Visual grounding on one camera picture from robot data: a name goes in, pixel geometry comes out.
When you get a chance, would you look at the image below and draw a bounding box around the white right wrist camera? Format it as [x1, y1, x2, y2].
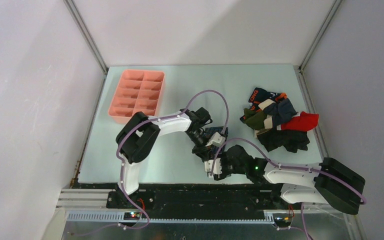
[203, 158, 222, 178]

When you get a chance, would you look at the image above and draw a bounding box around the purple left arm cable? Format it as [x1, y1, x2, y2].
[116, 89, 230, 231]

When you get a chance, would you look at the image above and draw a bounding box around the navy striped boxer underwear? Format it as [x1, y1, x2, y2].
[204, 126, 229, 157]

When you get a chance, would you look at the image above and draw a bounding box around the pink compartment tray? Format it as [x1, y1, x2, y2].
[108, 69, 166, 124]

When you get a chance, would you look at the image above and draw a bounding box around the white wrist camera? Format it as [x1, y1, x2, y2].
[203, 158, 222, 178]
[205, 132, 226, 147]

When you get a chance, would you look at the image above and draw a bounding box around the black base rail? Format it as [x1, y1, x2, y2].
[106, 183, 301, 221]

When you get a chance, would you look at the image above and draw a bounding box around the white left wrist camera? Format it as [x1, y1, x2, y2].
[205, 132, 226, 147]

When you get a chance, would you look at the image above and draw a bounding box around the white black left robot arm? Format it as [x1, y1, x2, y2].
[115, 107, 226, 208]

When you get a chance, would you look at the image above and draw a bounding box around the olive green underwear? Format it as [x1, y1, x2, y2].
[241, 108, 267, 130]

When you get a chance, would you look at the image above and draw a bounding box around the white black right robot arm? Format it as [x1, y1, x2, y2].
[204, 145, 366, 215]

